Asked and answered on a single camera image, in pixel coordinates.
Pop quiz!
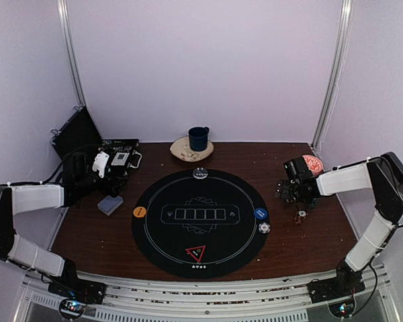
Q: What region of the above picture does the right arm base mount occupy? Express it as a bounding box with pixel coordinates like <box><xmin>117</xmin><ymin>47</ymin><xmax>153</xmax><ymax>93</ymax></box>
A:
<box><xmin>308</xmin><ymin>278</ymin><xmax>365</xmax><ymax>319</ymax></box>

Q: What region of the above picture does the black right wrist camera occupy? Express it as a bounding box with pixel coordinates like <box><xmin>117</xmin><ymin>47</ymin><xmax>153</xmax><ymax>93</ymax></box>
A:
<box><xmin>283</xmin><ymin>156</ymin><xmax>313</xmax><ymax>183</ymax></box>

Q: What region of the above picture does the dark blue mug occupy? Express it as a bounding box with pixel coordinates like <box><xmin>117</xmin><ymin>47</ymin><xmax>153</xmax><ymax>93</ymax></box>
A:
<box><xmin>188</xmin><ymin>127</ymin><xmax>210</xmax><ymax>152</ymax></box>

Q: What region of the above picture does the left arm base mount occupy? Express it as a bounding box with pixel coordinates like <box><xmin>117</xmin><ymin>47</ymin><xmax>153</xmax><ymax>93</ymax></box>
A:
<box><xmin>48</xmin><ymin>280</ymin><xmax>106</xmax><ymax>320</ymax></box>

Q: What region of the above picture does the beige ceramic saucer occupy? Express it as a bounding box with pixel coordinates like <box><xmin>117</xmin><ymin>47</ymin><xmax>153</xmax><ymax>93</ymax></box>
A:
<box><xmin>169</xmin><ymin>136</ymin><xmax>214</xmax><ymax>162</ymax></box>

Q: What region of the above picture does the red patterned small bowl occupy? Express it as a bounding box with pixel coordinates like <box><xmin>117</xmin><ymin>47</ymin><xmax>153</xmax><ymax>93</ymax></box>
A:
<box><xmin>302</xmin><ymin>154</ymin><xmax>324</xmax><ymax>176</ymax></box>

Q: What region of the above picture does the orange big blind button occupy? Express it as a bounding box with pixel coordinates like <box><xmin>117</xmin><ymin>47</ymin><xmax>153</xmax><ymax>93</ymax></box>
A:
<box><xmin>133</xmin><ymin>206</ymin><xmax>147</xmax><ymax>218</ymax></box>

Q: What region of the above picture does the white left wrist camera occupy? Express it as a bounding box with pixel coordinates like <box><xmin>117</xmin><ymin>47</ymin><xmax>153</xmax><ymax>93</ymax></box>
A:
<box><xmin>92</xmin><ymin>151</ymin><xmax>109</xmax><ymax>178</ymax></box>

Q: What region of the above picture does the blue playing card deck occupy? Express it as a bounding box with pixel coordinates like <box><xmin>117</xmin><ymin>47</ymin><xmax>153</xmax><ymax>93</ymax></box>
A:
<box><xmin>97</xmin><ymin>196</ymin><xmax>124</xmax><ymax>216</ymax></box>

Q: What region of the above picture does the green blue chip stack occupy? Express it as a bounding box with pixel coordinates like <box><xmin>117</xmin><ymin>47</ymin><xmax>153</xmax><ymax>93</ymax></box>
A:
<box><xmin>306</xmin><ymin>198</ymin><xmax>319</xmax><ymax>209</ymax></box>

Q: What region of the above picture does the blue small blind button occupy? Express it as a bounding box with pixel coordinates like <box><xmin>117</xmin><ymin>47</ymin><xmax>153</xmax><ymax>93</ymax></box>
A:
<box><xmin>254</xmin><ymin>208</ymin><xmax>268</xmax><ymax>220</ymax></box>

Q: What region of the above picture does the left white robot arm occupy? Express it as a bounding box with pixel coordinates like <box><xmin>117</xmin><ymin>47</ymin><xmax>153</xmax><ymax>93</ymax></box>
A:
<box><xmin>0</xmin><ymin>150</ymin><xmax>131</xmax><ymax>298</ymax></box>

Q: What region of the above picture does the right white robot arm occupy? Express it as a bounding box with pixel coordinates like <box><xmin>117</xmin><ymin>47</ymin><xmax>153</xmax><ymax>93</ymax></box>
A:
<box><xmin>275</xmin><ymin>152</ymin><xmax>403</xmax><ymax>297</ymax></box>

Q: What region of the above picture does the red triangle all-in marker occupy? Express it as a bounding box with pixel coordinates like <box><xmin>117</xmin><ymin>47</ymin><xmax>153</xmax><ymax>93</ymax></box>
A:
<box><xmin>185</xmin><ymin>245</ymin><xmax>206</xmax><ymax>263</ymax></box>

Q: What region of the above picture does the blue ten poker chip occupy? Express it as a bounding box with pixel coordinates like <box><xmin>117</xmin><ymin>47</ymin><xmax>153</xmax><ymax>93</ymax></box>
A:
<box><xmin>258</xmin><ymin>222</ymin><xmax>271</xmax><ymax>234</ymax></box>

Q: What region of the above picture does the round black poker mat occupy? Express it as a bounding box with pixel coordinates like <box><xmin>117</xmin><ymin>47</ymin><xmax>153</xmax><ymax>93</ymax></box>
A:
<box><xmin>132</xmin><ymin>168</ymin><xmax>269</xmax><ymax>279</ymax></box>

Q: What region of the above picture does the black poker set case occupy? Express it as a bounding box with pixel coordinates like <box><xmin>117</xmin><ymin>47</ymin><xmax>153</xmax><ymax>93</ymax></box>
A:
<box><xmin>50</xmin><ymin>107</ymin><xmax>142</xmax><ymax>184</ymax></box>

